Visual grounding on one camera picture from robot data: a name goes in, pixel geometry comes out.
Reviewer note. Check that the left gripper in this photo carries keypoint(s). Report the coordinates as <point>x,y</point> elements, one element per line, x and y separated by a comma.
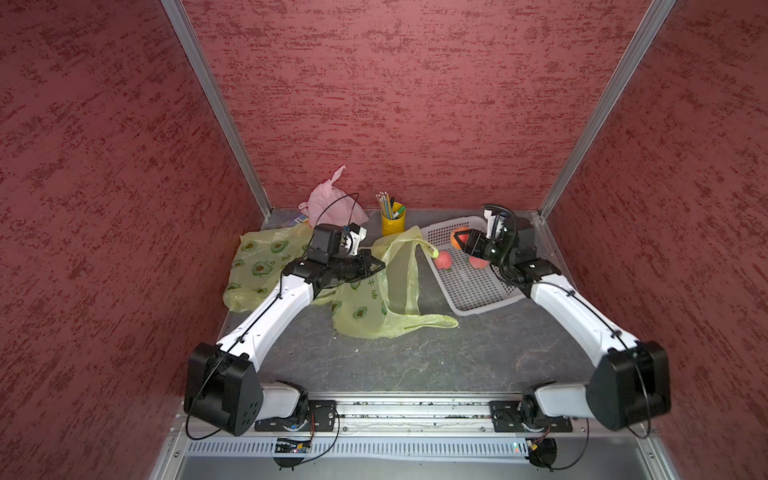
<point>364,257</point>

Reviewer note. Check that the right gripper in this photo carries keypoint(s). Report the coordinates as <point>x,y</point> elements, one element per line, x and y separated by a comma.
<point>474,242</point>

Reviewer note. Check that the pink plastic bag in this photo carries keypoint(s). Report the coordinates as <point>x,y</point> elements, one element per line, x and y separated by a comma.
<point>331,205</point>

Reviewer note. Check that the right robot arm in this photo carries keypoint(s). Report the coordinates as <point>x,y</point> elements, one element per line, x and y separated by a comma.
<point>631,381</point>

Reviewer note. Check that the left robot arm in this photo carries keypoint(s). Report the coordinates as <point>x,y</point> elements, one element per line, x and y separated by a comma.
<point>223,388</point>

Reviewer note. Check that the green avocado print bag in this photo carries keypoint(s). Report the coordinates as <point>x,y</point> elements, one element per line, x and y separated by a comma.
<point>258,263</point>

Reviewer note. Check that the white plastic basket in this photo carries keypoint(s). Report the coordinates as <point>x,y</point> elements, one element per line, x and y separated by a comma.
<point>468,290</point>

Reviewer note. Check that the yellow pencil cup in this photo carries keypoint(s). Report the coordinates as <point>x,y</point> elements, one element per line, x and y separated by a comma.
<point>394,223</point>

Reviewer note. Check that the pencils in cup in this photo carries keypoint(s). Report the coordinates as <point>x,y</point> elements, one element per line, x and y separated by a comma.
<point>389,208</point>

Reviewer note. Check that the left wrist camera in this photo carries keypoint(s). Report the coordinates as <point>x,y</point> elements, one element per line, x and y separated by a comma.
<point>352,237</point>

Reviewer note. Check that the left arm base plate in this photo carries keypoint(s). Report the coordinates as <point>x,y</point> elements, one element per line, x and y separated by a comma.
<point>319,416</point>

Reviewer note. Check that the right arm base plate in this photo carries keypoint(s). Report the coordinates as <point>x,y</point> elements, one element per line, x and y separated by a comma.
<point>524,416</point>

